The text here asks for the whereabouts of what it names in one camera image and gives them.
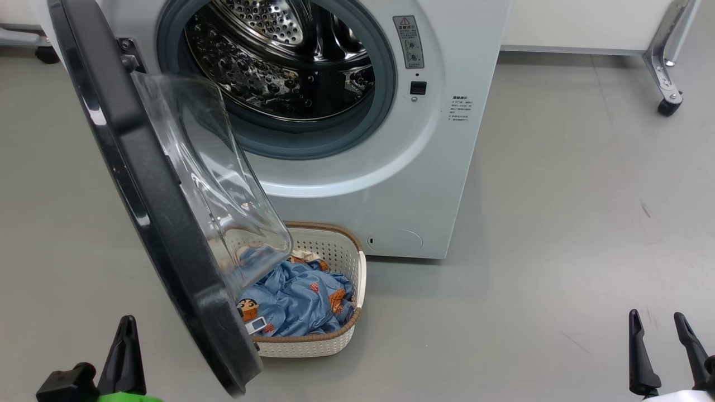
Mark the dark washing machine door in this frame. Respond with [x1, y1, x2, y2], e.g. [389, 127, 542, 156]
[47, 0, 294, 397]

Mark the grey warning sticker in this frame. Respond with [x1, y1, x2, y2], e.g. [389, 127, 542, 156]
[393, 15, 425, 69]

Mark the blue cartoon-print garment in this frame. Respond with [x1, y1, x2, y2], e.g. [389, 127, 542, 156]
[240, 260, 358, 337]

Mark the cream perforated laundry basket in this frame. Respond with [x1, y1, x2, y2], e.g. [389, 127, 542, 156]
[237, 222, 368, 358]

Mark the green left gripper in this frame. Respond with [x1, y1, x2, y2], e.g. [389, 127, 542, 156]
[98, 315, 164, 402]

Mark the white front-load washing machine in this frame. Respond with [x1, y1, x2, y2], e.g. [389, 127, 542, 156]
[34, 0, 512, 260]

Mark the white table with caster leg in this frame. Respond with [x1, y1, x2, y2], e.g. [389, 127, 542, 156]
[500, 0, 702, 117]

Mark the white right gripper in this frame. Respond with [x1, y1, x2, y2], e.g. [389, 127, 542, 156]
[628, 309, 715, 402]

